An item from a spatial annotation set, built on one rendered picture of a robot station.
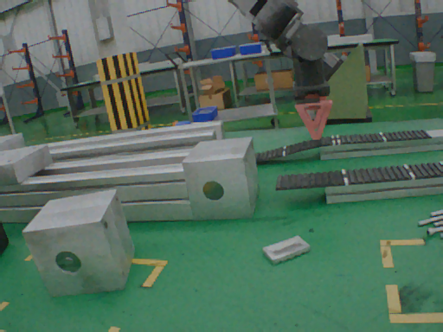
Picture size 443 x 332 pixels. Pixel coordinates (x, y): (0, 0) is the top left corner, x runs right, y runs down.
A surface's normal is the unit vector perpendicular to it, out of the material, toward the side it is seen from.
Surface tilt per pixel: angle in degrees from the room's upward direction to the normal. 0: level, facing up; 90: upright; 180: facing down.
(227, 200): 90
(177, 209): 90
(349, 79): 90
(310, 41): 90
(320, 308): 0
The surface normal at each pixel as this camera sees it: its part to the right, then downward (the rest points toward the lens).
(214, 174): -0.20, 0.36
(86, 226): 0.06, 0.33
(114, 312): -0.16, -0.93
